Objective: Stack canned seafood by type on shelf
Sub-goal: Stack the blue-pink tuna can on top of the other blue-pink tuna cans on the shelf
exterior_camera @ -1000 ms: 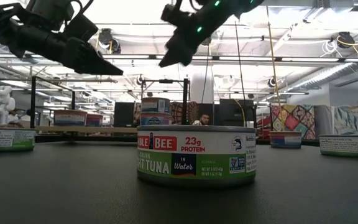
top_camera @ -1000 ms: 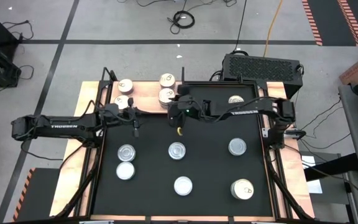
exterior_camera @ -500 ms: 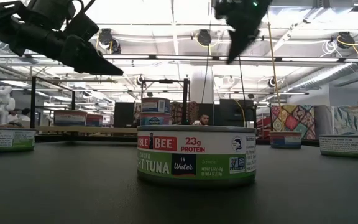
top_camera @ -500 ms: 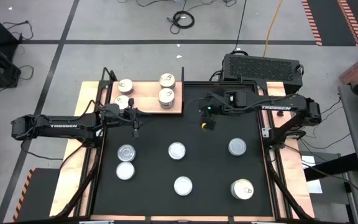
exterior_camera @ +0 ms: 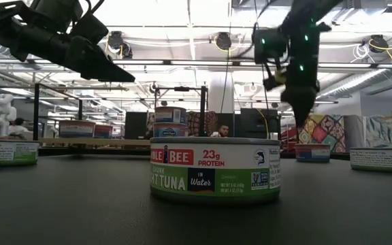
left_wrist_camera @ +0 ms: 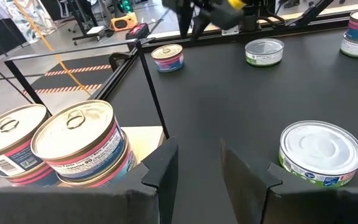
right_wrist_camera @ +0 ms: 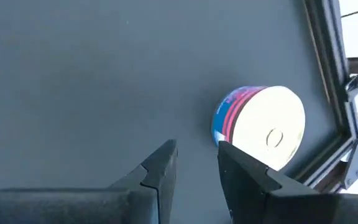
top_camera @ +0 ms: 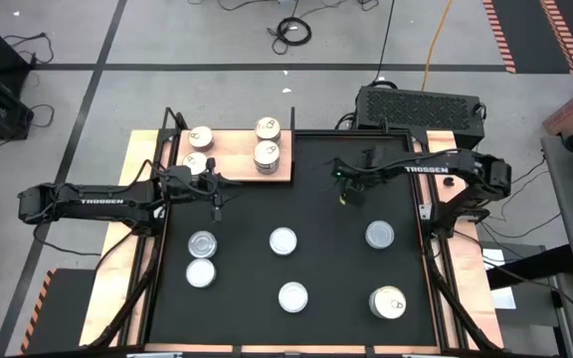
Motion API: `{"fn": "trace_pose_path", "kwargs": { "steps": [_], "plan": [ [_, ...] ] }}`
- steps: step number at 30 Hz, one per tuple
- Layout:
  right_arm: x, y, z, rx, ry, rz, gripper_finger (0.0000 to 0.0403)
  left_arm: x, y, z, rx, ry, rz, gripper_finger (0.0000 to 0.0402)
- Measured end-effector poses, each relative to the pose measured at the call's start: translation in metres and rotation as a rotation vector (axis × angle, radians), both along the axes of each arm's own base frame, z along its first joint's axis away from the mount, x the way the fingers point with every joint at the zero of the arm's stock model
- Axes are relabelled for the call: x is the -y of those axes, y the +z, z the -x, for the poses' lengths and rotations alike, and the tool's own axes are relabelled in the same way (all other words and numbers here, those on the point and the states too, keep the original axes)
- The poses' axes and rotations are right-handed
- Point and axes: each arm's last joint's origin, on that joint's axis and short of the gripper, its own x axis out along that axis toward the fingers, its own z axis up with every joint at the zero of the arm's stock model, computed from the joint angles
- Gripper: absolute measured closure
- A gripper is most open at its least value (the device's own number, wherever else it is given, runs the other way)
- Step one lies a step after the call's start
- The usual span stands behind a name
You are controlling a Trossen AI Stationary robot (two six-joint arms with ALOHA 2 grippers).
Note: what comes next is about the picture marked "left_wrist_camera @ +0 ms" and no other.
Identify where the wooden shelf board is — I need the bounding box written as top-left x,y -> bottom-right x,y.
119,126 -> 166,164

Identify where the black metal shelf frame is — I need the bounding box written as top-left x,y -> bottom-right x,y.
4,37 -> 171,140

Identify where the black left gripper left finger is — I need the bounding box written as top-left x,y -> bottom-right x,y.
0,136 -> 180,224

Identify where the green lit device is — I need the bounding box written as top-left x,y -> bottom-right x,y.
116,0 -> 134,14

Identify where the black corner bracket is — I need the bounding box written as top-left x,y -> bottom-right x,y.
108,52 -> 131,73

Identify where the red device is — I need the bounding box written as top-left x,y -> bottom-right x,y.
125,22 -> 150,40

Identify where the pale hanging cloth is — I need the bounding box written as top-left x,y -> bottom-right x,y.
0,0 -> 58,44

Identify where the yellow strap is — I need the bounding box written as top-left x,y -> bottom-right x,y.
12,0 -> 92,96

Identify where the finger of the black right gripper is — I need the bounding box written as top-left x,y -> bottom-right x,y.
193,14 -> 213,40
178,6 -> 195,39

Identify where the orange speaker box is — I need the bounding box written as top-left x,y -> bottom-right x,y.
110,12 -> 139,32

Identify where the striped black floor mat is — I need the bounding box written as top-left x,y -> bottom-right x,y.
22,54 -> 114,97

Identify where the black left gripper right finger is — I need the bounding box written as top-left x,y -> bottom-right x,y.
221,139 -> 358,224

